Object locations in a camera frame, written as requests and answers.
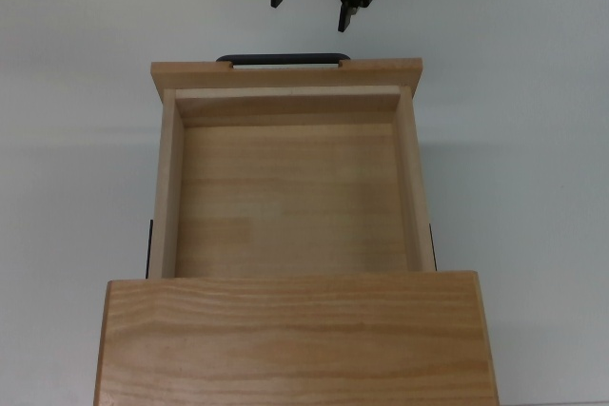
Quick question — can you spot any black metal drawer handle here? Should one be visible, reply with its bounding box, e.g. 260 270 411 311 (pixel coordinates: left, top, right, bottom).
215 52 352 68

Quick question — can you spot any wooden drawer with handle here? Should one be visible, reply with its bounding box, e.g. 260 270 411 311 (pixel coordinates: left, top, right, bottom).
147 57 436 280

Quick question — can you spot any wooden drawer cabinet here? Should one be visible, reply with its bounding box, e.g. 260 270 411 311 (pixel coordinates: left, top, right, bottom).
92 270 501 406

